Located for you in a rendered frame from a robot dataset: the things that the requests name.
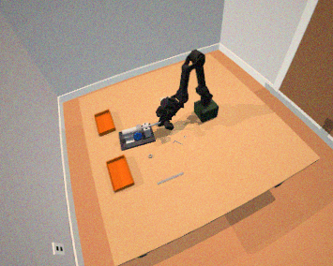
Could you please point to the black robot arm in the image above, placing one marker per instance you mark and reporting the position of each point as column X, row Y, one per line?
column 176, row 102

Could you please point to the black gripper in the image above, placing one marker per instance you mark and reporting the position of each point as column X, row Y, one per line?
column 166, row 122

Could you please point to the orange rectangular tray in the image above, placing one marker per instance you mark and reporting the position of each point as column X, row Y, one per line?
column 119, row 173
column 105, row 122

